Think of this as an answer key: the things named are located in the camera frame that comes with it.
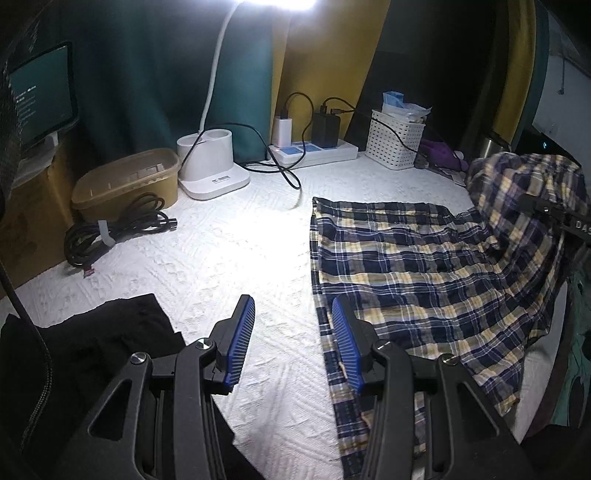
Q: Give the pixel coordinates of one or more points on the white slotted basket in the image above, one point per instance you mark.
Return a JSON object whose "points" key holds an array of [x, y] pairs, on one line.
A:
{"points": [[395, 138]]}

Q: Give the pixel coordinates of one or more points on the cardboard box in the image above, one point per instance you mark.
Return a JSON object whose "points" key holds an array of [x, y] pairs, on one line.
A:
{"points": [[27, 226]]}

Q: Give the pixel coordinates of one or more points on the steel tumbler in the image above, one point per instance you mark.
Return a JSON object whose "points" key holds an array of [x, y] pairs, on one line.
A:
{"points": [[491, 146]]}

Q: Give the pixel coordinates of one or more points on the black charger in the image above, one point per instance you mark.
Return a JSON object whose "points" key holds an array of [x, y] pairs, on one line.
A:
{"points": [[325, 127]]}

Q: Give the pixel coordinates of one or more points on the blue packet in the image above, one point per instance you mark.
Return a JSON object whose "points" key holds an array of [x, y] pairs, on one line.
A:
{"points": [[393, 100]]}

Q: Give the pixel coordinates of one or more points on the white textured table cover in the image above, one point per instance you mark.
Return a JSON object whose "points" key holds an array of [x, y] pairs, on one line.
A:
{"points": [[221, 249]]}

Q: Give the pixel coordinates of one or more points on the tan plastic container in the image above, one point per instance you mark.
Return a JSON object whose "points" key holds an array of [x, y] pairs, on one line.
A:
{"points": [[124, 184]]}

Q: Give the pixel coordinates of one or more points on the white desk lamp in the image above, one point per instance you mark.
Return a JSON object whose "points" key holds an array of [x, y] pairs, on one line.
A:
{"points": [[212, 177]]}

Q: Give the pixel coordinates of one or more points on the teal curtain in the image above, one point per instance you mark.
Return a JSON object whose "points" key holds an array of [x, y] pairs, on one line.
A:
{"points": [[538, 60], [138, 69]]}

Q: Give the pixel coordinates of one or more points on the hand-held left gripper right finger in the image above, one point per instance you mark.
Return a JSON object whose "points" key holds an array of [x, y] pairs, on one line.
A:
{"points": [[344, 337]]}

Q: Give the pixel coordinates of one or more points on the white charger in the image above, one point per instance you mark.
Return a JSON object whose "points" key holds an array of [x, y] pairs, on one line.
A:
{"points": [[280, 131]]}

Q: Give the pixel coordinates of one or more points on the purple cloth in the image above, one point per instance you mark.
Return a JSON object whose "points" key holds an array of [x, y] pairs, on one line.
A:
{"points": [[438, 152]]}

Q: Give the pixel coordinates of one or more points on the computer monitor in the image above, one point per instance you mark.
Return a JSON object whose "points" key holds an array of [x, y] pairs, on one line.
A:
{"points": [[44, 92]]}

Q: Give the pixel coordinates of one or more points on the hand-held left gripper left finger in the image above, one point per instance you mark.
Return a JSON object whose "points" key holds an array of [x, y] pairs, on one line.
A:
{"points": [[241, 337]]}

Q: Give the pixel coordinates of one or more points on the plaid flannel shirt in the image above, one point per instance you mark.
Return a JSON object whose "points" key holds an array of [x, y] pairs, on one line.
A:
{"points": [[415, 258]]}

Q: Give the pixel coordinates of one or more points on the yellow curtain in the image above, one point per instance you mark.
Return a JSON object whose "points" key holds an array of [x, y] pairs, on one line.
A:
{"points": [[323, 55], [512, 69]]}

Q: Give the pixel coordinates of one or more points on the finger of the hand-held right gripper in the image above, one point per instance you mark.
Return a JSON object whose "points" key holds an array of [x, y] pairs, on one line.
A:
{"points": [[554, 217]]}

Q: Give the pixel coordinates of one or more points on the white power strip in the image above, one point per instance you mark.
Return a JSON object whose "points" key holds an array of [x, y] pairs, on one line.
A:
{"points": [[318, 153]]}

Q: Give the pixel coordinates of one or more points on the black cloth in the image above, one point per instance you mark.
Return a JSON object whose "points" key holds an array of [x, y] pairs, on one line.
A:
{"points": [[92, 332]]}

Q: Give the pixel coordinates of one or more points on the clear plastic box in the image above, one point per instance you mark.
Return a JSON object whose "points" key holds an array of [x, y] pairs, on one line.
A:
{"points": [[34, 161]]}

